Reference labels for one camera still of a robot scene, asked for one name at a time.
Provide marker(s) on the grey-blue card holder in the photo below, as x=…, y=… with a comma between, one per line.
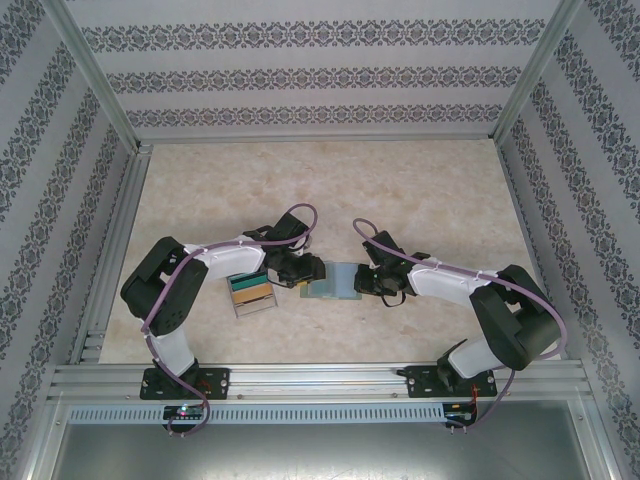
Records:
x=340, y=282

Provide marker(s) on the clear acrylic card tray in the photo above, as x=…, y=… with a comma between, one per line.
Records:
x=255, y=311

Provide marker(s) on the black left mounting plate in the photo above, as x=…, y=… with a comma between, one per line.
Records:
x=217, y=384

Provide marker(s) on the teal credit card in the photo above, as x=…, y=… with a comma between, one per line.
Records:
x=248, y=282

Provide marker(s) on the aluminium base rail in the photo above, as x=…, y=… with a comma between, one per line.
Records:
x=320, y=382

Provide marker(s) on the aluminium frame post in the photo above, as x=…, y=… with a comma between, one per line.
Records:
x=102, y=75
x=534, y=75

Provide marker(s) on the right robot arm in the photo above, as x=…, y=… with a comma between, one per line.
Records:
x=445, y=280

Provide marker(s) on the grey metal panel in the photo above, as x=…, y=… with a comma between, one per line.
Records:
x=320, y=452

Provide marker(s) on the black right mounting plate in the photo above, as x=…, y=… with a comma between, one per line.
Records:
x=422, y=382

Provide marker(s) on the right aluminium frame post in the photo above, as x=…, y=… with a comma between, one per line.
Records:
x=534, y=75

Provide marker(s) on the circuit board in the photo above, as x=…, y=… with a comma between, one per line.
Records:
x=460, y=412
x=185, y=412

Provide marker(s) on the black mounting plate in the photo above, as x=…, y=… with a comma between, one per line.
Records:
x=217, y=384
x=422, y=382

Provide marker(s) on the right circuit board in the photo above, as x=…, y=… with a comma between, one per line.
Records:
x=460, y=412

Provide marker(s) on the left aluminium frame post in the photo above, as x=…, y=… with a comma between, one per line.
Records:
x=102, y=75

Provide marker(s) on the left circuit board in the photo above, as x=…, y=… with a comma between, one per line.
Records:
x=185, y=412

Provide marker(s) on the gold credit card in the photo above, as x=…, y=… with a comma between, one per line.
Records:
x=252, y=295

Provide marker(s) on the aluminium rear frame bar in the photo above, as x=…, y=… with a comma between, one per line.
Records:
x=320, y=140

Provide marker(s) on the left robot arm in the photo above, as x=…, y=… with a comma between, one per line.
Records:
x=230, y=262

